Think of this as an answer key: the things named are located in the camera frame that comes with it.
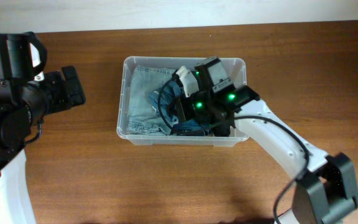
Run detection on blue cloth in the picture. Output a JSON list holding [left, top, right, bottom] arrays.
[[147, 82, 184, 125]]

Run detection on clear plastic storage bin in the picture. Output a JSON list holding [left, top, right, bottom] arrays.
[[116, 56, 249, 147]]

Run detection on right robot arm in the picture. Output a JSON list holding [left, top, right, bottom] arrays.
[[173, 57, 358, 224]]

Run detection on light blue jeans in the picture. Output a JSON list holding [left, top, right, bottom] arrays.
[[127, 65, 174, 136]]

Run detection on dark blue jeans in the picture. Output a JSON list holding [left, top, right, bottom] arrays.
[[170, 119, 211, 136]]

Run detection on black garment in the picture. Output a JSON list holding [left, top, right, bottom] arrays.
[[212, 119, 231, 137]]

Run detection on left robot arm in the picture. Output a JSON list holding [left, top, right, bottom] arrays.
[[0, 32, 86, 223]]

